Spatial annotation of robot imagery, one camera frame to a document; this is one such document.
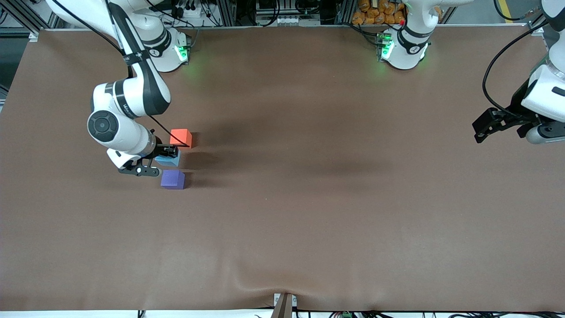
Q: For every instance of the brown table edge bracket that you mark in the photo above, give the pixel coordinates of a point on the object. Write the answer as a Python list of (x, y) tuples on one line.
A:
[(283, 307)]

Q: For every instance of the purple foam block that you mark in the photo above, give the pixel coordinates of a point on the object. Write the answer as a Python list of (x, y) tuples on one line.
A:
[(172, 179)]

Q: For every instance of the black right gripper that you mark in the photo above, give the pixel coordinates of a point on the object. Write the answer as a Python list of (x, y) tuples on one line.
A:
[(163, 150)]

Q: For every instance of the white power strip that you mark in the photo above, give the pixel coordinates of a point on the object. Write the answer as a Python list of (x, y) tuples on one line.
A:
[(190, 12)]

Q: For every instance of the green plug connector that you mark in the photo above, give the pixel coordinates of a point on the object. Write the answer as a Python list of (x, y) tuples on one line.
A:
[(346, 315)]

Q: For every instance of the pile of orange bags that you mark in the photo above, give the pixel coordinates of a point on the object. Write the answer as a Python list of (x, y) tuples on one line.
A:
[(377, 13)]

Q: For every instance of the blue foam block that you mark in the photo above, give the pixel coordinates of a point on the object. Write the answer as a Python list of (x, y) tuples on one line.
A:
[(170, 162)]

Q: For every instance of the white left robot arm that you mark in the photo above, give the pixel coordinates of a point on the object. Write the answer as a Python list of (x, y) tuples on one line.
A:
[(406, 48)]

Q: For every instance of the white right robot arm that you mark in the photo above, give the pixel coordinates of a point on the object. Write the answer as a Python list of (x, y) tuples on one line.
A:
[(132, 95)]

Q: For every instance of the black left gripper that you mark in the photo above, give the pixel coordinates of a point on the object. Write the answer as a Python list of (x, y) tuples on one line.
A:
[(517, 108)]

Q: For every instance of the brown table mat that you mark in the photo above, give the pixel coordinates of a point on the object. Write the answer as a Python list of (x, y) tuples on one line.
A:
[(309, 229)]

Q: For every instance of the orange foam block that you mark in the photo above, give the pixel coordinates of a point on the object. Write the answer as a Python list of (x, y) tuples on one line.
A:
[(178, 136)]

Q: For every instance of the white terminal strip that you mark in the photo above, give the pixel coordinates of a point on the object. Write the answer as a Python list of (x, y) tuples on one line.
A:
[(298, 20)]

